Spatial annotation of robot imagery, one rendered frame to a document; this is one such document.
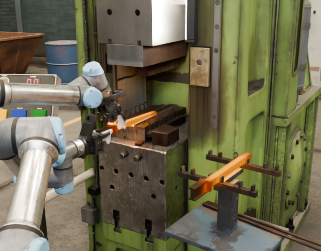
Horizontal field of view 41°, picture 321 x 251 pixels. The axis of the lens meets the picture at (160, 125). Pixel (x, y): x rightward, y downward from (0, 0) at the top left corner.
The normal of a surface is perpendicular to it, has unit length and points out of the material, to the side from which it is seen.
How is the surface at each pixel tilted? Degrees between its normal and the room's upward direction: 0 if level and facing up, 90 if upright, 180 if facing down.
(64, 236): 0
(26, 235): 39
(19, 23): 90
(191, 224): 0
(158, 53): 90
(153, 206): 90
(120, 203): 90
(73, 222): 0
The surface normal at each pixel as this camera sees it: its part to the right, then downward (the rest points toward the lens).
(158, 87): -0.51, 0.26
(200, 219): -0.01, -0.96
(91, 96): 0.54, 0.25
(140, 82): 0.86, 0.15
